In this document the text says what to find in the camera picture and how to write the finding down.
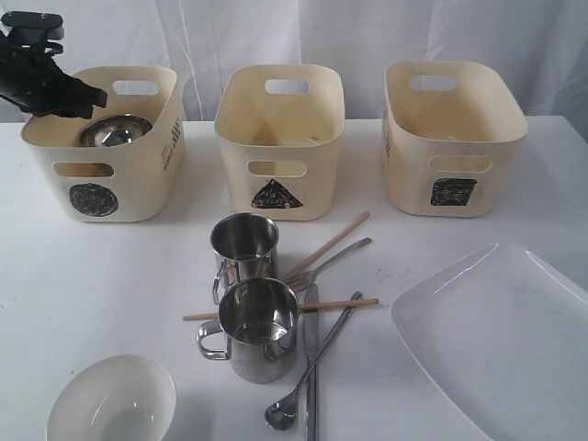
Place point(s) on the long stainless steel spoon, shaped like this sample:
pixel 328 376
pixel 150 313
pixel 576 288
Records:
pixel 282 414

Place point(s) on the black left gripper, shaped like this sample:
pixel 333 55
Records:
pixel 32 81

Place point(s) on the white ceramic bowl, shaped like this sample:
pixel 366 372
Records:
pixel 122 397

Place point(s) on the stainless steel knife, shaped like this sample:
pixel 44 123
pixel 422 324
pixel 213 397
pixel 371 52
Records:
pixel 311 342

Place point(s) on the cream bin with square mark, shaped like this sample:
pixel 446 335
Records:
pixel 451 133

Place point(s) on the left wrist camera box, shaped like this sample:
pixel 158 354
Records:
pixel 30 28

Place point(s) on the cream bin with triangle mark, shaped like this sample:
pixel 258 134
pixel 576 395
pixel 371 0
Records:
pixel 279 129

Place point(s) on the lower wooden chopstick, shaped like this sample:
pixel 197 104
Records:
pixel 303 307

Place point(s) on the stainless steel mug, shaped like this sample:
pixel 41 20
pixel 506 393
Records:
pixel 256 330
pixel 245 246

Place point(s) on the white rectangular plate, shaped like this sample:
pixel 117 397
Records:
pixel 503 335

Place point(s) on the white curtain backdrop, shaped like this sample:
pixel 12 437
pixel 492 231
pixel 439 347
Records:
pixel 539 48

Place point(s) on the cream bin with circle mark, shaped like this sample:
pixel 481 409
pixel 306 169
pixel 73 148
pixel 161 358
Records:
pixel 123 183

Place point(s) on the stainless steel bowl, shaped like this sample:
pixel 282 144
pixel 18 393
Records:
pixel 114 130

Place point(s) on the stainless steel fork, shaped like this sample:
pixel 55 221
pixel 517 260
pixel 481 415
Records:
pixel 306 278

